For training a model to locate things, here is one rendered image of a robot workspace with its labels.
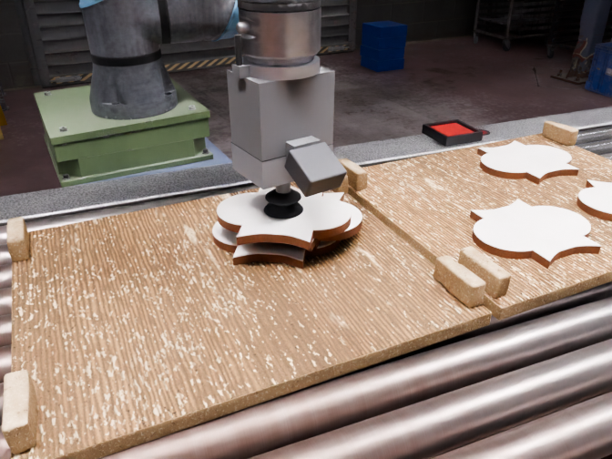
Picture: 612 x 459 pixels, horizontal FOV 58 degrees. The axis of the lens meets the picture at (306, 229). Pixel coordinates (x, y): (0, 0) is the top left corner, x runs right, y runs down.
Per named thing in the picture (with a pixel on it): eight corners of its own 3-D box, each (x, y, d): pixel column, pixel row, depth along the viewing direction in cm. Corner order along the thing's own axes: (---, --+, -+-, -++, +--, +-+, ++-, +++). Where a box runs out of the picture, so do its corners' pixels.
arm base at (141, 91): (81, 102, 102) (68, 46, 97) (159, 87, 109) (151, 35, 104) (106, 126, 91) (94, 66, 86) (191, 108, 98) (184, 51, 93)
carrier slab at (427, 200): (331, 183, 81) (331, 173, 80) (541, 140, 96) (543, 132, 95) (498, 321, 53) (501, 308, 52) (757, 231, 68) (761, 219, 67)
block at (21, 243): (12, 239, 64) (5, 217, 62) (29, 235, 64) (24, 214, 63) (12, 264, 59) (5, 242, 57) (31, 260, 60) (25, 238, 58)
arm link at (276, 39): (337, 8, 49) (258, 16, 45) (336, 61, 51) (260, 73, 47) (291, -1, 55) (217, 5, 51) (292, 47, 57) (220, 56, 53)
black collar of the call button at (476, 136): (421, 132, 101) (422, 124, 100) (456, 127, 103) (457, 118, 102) (445, 147, 95) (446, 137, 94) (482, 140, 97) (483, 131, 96)
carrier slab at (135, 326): (15, 246, 65) (11, 234, 64) (325, 184, 80) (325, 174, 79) (15, 488, 38) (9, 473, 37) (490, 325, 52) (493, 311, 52)
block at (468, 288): (431, 278, 57) (433, 255, 55) (445, 273, 57) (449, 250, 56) (469, 311, 52) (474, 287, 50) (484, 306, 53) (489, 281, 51)
